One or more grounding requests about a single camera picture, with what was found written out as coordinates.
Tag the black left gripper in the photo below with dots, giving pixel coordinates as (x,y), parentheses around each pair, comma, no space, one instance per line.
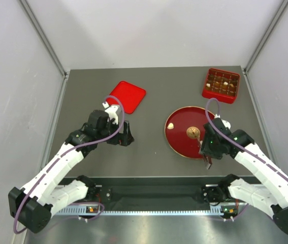
(125,139)

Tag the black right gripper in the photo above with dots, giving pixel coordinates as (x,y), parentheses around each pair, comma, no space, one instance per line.
(206,150)

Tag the metal serving tongs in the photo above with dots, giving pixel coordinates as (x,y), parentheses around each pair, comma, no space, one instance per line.
(207,160)

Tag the red rectangular lid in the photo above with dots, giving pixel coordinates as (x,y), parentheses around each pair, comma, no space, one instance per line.
(129,95)

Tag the white heart chocolate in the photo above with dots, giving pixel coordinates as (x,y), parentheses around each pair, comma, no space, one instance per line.
(170,126)

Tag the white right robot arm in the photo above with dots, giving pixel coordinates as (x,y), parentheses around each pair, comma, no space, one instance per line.
(268,183)

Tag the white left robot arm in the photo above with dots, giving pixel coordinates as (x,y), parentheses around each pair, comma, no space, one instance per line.
(74,149)

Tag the red compartment chocolate box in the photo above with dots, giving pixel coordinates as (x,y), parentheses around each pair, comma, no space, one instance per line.
(224,93)

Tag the round dark red plate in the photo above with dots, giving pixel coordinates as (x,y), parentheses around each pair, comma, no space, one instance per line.
(188,127)

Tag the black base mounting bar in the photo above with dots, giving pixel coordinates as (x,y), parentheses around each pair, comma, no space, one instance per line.
(154,193)

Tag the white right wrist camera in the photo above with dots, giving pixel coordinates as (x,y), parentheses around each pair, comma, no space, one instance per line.
(226,123)

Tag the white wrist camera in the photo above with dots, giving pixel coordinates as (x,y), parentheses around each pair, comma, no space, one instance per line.
(113,112)
(226,123)

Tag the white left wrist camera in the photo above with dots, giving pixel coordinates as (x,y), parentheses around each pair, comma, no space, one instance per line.
(113,112)

